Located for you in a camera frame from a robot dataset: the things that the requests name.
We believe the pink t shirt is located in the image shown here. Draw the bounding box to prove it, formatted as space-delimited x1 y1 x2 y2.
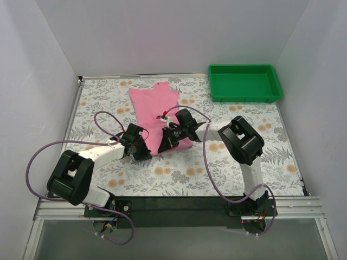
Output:
128 82 179 157

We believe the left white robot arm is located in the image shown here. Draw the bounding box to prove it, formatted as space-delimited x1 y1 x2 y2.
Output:
47 123 152 217

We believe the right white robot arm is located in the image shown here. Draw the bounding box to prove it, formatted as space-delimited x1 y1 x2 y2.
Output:
157 106 268 215

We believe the floral patterned table mat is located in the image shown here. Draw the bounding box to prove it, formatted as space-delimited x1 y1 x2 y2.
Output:
66 77 304 196

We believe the green plastic bin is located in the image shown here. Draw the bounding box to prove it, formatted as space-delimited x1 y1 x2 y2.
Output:
208 64 282 103

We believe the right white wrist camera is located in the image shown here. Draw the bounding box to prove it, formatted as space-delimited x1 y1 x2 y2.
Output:
159 111 174 128

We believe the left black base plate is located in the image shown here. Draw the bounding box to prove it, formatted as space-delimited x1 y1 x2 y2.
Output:
83 199 132 218

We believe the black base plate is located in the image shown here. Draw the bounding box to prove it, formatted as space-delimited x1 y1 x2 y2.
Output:
224 199 278 217
83 199 132 218

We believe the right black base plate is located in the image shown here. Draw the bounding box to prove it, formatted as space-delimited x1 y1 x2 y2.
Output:
224 199 278 217

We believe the aluminium frame rail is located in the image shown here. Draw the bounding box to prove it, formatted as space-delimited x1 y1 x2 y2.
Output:
23 196 338 259

